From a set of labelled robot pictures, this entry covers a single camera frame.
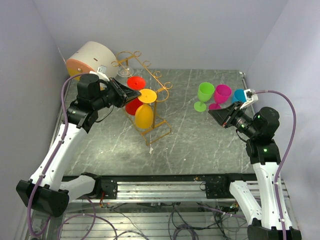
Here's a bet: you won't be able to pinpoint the orange wine glass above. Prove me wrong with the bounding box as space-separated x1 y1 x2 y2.
134 88 157 129

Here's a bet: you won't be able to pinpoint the round white drawer cabinet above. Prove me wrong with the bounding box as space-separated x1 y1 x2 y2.
66 41 118 78

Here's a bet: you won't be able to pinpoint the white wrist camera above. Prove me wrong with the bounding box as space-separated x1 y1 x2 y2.
240 88 259 110
89 65 110 82

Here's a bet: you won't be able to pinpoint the pink wine glass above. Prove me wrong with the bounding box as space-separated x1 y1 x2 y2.
208 84 232 110

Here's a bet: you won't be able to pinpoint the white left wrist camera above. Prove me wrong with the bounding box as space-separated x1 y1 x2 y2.
89 65 110 82

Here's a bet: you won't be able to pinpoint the loose cables under table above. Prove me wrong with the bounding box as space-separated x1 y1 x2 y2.
79 199 271 240

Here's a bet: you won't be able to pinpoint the gold wire glass rack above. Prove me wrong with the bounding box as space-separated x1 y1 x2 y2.
112 51 173 146

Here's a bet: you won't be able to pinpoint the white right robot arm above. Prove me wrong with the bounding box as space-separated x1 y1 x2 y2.
208 102 302 240

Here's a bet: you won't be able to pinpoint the green wine glass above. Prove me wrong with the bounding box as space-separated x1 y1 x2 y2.
193 82 215 113

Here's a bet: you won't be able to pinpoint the blue wine glass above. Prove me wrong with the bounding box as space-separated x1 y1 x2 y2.
231 89 247 103

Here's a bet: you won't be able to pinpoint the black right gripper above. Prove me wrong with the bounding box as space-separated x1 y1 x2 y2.
208 100 259 138

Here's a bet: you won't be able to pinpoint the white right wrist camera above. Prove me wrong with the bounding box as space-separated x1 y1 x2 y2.
240 88 259 110

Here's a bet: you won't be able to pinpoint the clear wine glass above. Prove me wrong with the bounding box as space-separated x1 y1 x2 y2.
117 65 134 78

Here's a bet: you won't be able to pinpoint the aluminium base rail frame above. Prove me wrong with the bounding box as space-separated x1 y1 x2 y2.
14 174 298 240

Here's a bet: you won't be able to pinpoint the red wine glass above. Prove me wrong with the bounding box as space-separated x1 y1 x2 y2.
124 76 146 116

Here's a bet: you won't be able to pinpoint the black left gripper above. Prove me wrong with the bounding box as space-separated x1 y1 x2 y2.
93 77 142 111

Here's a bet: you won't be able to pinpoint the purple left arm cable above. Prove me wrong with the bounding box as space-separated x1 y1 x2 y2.
26 73 87 237

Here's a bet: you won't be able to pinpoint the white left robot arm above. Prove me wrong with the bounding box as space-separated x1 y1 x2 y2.
16 72 141 218

